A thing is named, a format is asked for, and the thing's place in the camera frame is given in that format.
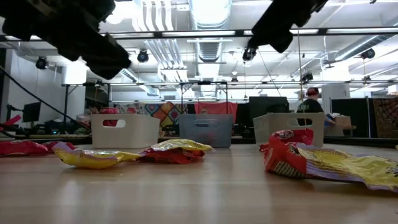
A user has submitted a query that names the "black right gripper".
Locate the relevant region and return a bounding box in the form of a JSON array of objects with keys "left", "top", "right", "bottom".
[{"left": 248, "top": 0, "right": 329, "bottom": 54}]

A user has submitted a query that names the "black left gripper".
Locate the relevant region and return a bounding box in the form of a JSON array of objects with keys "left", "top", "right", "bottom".
[{"left": 30, "top": 0, "right": 132, "bottom": 80}]

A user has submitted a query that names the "red candy pack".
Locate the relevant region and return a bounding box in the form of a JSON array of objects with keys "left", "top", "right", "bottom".
[
  {"left": 42, "top": 141, "right": 77, "bottom": 154},
  {"left": 269, "top": 128, "right": 315, "bottom": 147},
  {"left": 0, "top": 139, "right": 50, "bottom": 157}
]

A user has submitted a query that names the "yellow candy pack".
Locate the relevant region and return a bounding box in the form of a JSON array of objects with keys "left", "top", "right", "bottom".
[
  {"left": 51, "top": 141, "right": 144, "bottom": 170},
  {"left": 292, "top": 143, "right": 398, "bottom": 193},
  {"left": 150, "top": 138, "right": 215, "bottom": 153}
]

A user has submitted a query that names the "orange candy pack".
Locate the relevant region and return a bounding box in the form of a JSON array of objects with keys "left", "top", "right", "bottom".
[
  {"left": 136, "top": 146, "right": 206, "bottom": 165},
  {"left": 260, "top": 136, "right": 312, "bottom": 180}
]

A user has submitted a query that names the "white ceiling air unit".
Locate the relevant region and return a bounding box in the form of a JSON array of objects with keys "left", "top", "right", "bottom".
[{"left": 62, "top": 63, "right": 88, "bottom": 85}]

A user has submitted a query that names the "white ceiling pipe bundle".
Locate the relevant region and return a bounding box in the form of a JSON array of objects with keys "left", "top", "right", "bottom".
[{"left": 132, "top": 0, "right": 190, "bottom": 83}]

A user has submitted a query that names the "black screen panel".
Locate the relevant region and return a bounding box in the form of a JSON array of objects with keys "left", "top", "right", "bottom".
[{"left": 238, "top": 96, "right": 290, "bottom": 138}]

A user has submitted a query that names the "white plastic bin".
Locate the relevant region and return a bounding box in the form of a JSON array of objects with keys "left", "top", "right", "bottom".
[
  {"left": 90, "top": 113, "right": 161, "bottom": 149},
  {"left": 252, "top": 112, "right": 326, "bottom": 148}
]

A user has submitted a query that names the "colourful patchwork quilt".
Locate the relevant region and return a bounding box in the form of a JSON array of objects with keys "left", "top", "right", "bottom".
[{"left": 115, "top": 101, "right": 189, "bottom": 138}]

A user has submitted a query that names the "red cloth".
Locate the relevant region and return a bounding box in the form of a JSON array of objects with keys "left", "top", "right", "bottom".
[{"left": 194, "top": 101, "right": 239, "bottom": 134}]

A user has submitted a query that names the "black monitor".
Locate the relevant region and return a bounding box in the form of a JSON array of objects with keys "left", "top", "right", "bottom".
[{"left": 22, "top": 101, "right": 42, "bottom": 123}]

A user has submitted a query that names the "grey translucent plastic bin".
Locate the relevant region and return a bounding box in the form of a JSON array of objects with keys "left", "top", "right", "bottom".
[{"left": 178, "top": 113, "right": 234, "bottom": 149}]

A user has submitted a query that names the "cardboard box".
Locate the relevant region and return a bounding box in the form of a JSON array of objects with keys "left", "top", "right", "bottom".
[{"left": 334, "top": 115, "right": 352, "bottom": 128}]

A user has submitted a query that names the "wooden side table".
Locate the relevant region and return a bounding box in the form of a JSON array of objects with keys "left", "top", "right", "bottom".
[{"left": 325, "top": 125, "right": 357, "bottom": 138}]

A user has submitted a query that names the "black partition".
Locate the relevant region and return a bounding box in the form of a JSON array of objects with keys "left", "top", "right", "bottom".
[{"left": 331, "top": 98, "right": 371, "bottom": 138}]

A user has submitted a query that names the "patterned brown tapestry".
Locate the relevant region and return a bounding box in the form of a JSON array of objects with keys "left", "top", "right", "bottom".
[{"left": 372, "top": 96, "right": 398, "bottom": 139}]

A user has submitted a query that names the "black overhead frame beam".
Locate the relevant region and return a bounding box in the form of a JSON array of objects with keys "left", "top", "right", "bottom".
[{"left": 0, "top": 27, "right": 398, "bottom": 43}]

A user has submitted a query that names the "silver round ceiling duct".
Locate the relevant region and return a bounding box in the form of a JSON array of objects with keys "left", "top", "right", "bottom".
[{"left": 188, "top": 0, "right": 233, "bottom": 65}]

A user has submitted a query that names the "black cable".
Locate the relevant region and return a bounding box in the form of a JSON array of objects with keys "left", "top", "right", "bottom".
[{"left": 0, "top": 65, "right": 91, "bottom": 130}]

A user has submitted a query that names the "silver slanted ceiling duct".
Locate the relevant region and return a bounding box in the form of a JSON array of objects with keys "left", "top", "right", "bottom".
[{"left": 334, "top": 34, "right": 398, "bottom": 62}]

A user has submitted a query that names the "red handle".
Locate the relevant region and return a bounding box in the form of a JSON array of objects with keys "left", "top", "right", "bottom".
[{"left": 3, "top": 114, "right": 23, "bottom": 128}]

